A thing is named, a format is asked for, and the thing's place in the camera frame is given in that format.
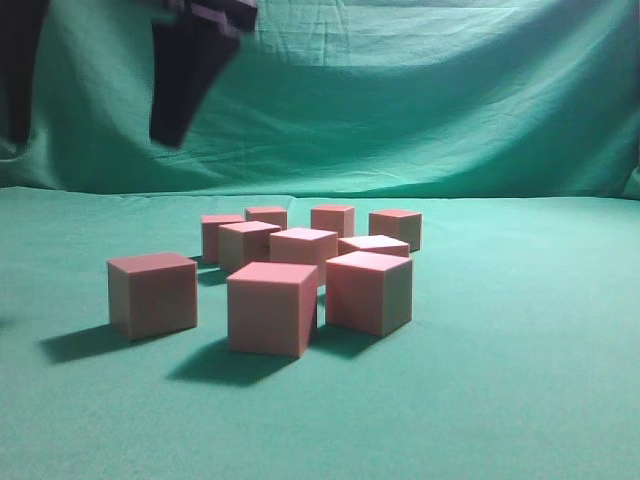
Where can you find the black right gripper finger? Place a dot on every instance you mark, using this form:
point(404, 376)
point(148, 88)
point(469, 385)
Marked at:
point(21, 26)

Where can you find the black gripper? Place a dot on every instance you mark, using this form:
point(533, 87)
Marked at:
point(190, 53)

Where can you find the pink cube with mark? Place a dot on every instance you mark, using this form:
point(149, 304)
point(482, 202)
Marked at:
point(243, 243)

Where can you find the pink cube row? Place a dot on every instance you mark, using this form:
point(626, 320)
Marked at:
point(336, 218)

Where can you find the pink wooden cube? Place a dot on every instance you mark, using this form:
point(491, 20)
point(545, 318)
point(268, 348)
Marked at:
point(403, 225)

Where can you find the green backdrop cloth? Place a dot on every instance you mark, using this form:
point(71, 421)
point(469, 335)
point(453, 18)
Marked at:
point(441, 99)

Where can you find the green table cloth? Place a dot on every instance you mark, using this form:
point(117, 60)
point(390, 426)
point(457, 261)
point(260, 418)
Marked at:
point(521, 361)

